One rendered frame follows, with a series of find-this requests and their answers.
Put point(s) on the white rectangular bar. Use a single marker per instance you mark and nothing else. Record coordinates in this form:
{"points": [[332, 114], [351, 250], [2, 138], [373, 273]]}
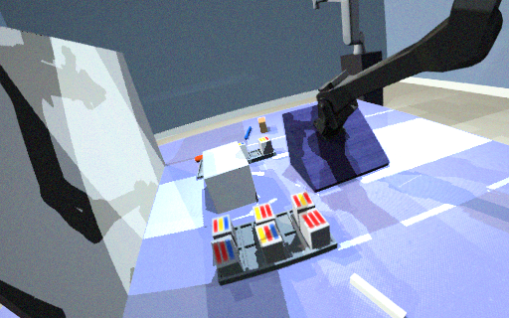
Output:
{"points": [[378, 298]]}

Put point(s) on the white tag with blue, yellow and red stripes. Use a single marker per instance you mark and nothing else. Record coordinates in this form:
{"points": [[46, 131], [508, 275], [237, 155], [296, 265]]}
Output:
{"points": [[223, 226]]}

